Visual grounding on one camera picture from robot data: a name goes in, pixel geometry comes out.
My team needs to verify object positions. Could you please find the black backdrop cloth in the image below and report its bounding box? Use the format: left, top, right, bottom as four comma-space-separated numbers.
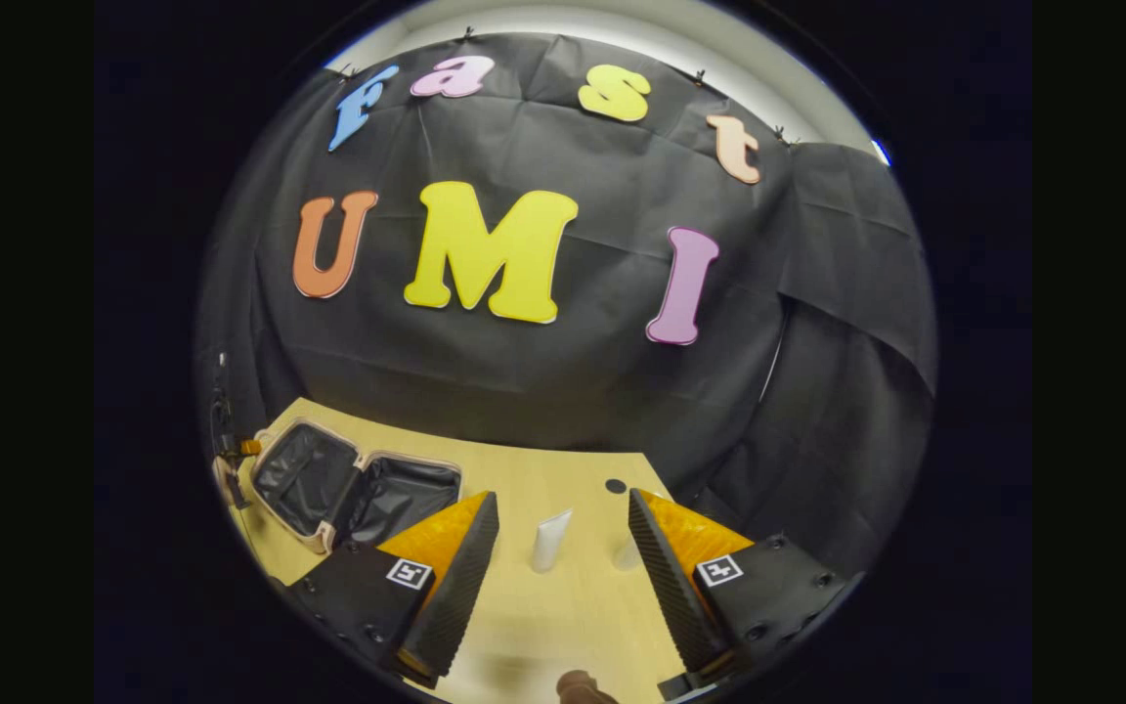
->
194, 32, 937, 580

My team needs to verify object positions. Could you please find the pink suitcase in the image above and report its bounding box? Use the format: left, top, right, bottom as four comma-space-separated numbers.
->
248, 418, 464, 556

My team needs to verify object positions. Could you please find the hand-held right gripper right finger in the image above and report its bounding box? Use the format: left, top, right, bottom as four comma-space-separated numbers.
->
627, 487, 865, 702

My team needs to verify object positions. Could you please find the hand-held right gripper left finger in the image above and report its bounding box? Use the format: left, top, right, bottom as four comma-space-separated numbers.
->
275, 491, 501, 690

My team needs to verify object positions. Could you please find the white skin care tube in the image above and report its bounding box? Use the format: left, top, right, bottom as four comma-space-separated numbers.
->
530, 507, 575, 574

